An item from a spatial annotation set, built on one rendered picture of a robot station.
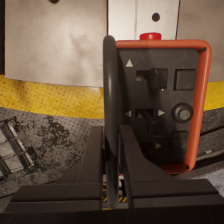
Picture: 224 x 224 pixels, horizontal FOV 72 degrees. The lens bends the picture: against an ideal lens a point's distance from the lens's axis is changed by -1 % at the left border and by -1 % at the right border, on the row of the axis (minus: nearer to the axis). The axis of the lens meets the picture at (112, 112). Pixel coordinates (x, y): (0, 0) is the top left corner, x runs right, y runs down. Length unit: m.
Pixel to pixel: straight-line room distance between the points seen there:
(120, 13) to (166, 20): 0.09
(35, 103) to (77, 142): 0.39
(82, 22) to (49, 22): 0.13
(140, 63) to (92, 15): 0.53
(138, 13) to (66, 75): 0.47
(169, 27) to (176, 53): 0.13
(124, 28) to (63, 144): 0.98
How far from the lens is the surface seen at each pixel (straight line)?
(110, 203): 0.18
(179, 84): 0.24
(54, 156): 1.26
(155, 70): 0.17
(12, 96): 1.21
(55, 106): 1.10
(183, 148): 0.27
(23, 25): 0.80
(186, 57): 0.25
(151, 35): 0.25
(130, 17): 0.35
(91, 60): 0.71
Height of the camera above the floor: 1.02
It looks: 73 degrees down
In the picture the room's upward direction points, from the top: 174 degrees clockwise
